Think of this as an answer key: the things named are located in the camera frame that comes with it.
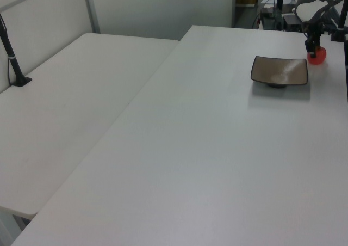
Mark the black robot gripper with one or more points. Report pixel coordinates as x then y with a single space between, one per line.
314 32

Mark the red apple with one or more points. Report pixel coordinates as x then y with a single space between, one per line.
320 57

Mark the square brown ceramic plate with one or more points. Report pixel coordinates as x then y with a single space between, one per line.
280 70

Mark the grey electronics box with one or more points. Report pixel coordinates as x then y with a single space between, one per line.
292 21

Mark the thin black vertical bar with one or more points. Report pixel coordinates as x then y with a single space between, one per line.
347 77

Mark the black electronics box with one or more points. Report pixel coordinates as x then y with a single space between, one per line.
269 18

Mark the tall black pole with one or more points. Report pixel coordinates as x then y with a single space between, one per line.
280 6

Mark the black camera stand post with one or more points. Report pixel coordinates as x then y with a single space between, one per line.
340 31

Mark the grey partition frame post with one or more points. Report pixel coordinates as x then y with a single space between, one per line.
91 9

